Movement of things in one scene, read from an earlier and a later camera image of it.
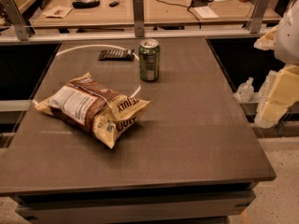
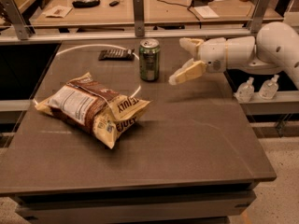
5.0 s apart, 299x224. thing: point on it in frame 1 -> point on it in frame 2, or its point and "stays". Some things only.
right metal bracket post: x=257 y=18 stays
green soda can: x=149 y=55 stays
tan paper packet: x=57 y=11 stays
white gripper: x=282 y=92 -> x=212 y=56
